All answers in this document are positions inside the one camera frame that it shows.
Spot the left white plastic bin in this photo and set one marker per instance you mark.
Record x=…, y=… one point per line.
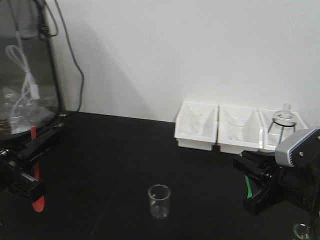
x=207, y=136

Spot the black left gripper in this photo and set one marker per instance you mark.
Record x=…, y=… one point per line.
x=13, y=177

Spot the red plastic spoon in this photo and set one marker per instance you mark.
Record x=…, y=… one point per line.
x=38, y=205

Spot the glass beaker in left bin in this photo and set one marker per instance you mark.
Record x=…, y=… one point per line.
x=193, y=118

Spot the middle white plastic bin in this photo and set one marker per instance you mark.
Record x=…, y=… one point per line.
x=235, y=139

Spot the white plastic bin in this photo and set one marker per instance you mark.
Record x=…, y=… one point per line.
x=269, y=144
x=207, y=136
x=235, y=139

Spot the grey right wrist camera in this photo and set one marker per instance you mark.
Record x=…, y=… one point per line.
x=299, y=149

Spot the right white plastic bin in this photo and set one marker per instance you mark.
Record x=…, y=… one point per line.
x=269, y=144

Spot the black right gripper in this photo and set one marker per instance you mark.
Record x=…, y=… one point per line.
x=283, y=184

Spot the tall glass beaker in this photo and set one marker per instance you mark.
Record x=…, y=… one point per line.
x=159, y=201

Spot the round glass flask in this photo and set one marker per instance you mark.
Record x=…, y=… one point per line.
x=284, y=119

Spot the small glass beaker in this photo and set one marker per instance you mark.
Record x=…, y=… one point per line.
x=302, y=231

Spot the black wire tripod stand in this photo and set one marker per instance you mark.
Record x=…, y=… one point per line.
x=278, y=127

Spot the green plastic spoon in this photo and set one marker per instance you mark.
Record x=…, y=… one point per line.
x=249, y=189

